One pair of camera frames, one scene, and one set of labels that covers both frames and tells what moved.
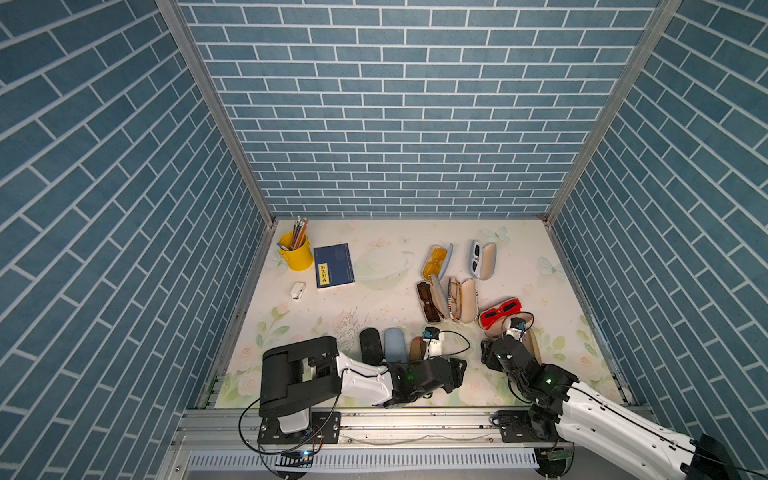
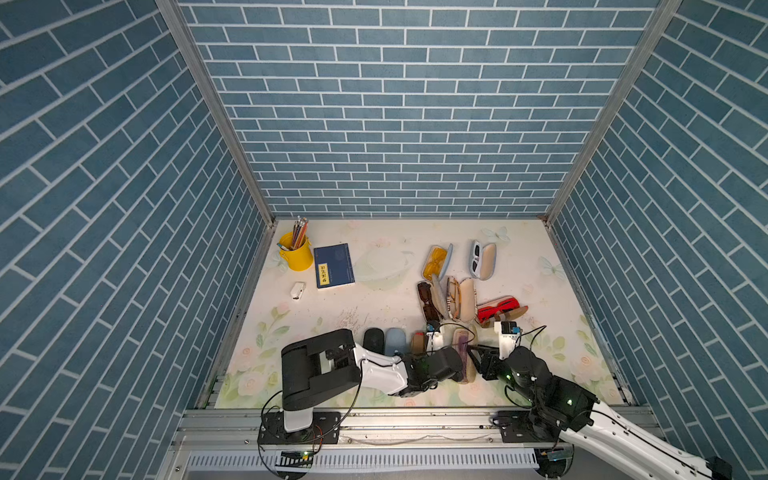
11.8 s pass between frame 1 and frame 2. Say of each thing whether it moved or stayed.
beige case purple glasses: moved
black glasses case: stayed
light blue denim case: stayed
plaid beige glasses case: stayed
